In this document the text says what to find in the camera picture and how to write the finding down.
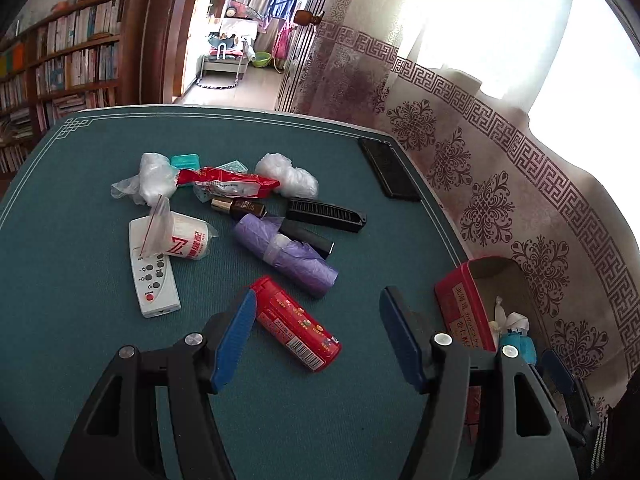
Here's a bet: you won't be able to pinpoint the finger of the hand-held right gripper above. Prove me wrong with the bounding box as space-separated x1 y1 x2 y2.
541 348 601 448

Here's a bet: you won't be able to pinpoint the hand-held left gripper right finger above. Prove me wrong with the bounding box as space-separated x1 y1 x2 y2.
379 286 583 480

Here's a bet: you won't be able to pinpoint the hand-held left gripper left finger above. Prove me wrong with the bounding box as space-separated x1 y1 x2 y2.
54 288 258 480

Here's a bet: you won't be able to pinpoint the teal cloth pouch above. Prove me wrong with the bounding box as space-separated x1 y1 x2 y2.
500 330 539 367

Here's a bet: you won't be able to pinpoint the red cylindrical can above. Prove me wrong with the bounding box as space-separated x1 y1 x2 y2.
249 276 343 373

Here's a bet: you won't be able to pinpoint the red tin box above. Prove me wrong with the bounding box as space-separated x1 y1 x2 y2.
434 256 551 443

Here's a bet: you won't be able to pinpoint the purple garbage bag roll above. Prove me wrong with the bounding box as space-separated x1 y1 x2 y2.
234 213 340 298

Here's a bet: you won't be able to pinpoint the white plastic bag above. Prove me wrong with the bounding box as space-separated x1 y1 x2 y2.
255 152 320 199

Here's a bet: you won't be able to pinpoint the clear plastic bag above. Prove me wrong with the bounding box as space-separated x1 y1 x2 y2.
111 152 180 207

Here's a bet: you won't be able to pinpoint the teal dental floss box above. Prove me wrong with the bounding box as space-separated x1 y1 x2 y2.
170 153 202 173

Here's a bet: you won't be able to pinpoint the teal felt desktop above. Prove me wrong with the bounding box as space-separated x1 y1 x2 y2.
0 105 501 480

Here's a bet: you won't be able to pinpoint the white remote control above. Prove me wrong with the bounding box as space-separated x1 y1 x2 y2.
129 217 182 318

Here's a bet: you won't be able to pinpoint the red and white paper cup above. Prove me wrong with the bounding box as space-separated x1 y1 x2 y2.
167 211 219 262

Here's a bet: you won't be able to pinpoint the black rectangular tube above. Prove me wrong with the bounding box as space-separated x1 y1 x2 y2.
278 219 337 261

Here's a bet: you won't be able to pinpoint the brown bottle with gold cap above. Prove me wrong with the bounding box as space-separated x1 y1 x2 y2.
210 197 268 221

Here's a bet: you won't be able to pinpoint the small clear zip bag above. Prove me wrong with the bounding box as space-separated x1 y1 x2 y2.
140 195 173 258

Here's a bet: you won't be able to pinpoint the black comb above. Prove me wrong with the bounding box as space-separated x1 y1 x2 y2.
286 198 368 233

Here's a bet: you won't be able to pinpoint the red snack packet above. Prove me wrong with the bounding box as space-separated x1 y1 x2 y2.
177 166 281 203

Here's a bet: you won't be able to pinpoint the black smartphone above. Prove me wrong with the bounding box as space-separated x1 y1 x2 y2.
357 137 422 202

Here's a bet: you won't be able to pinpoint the patterned lace curtain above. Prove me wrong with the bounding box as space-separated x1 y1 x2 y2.
277 0 640 411

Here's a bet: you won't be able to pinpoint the wooden bookshelf with books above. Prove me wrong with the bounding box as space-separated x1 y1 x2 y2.
0 0 146 176

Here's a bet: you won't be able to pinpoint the hanging blue clothes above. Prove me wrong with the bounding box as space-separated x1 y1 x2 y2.
265 0 302 22

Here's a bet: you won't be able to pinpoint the metal frame chair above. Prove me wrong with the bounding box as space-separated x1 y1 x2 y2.
197 17 261 89

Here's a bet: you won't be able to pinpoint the wooden door frame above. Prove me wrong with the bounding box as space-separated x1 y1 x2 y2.
140 0 236 106

